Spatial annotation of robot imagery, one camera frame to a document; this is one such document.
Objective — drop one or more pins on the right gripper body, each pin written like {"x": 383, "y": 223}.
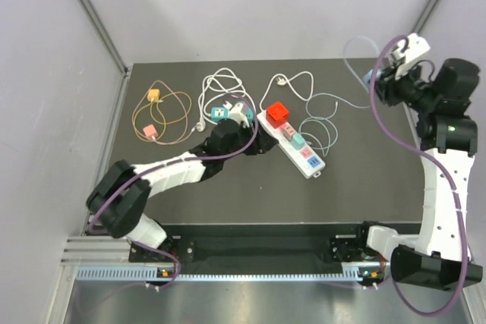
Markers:
{"x": 396, "y": 91}

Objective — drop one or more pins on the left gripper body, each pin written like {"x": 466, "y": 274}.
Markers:
{"x": 257, "y": 146}

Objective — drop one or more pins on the white power strip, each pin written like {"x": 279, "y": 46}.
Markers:
{"x": 305, "y": 160}

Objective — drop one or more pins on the light blue charger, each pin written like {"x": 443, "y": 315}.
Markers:
{"x": 367, "y": 77}

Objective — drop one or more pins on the teal power strip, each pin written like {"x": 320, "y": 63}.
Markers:
{"x": 219, "y": 113}

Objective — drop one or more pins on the salmon pink charger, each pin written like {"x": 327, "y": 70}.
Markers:
{"x": 150, "y": 132}

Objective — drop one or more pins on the yellow charger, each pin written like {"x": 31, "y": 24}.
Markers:
{"x": 153, "y": 95}

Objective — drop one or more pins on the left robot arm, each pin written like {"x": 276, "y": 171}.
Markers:
{"x": 118, "y": 201}

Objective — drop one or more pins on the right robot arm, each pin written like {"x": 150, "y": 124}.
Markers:
{"x": 448, "y": 144}

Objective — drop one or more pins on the red cube plug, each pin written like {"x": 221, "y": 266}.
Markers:
{"x": 277, "y": 115}

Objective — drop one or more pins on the dusty pink charger on white strip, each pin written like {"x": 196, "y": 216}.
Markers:
{"x": 288, "y": 131}

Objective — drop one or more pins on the mint green charger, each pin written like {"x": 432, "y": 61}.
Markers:
{"x": 298, "y": 142}

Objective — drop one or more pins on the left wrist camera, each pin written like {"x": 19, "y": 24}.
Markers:
{"x": 236, "y": 112}

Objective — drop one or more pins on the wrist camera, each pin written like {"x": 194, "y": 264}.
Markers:
{"x": 236, "y": 112}
{"x": 407, "y": 53}

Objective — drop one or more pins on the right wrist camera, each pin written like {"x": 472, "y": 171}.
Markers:
{"x": 407, "y": 53}

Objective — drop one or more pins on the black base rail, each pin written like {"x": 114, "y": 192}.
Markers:
{"x": 261, "y": 248}

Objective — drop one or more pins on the white slotted cable duct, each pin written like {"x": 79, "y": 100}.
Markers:
{"x": 346, "y": 273}

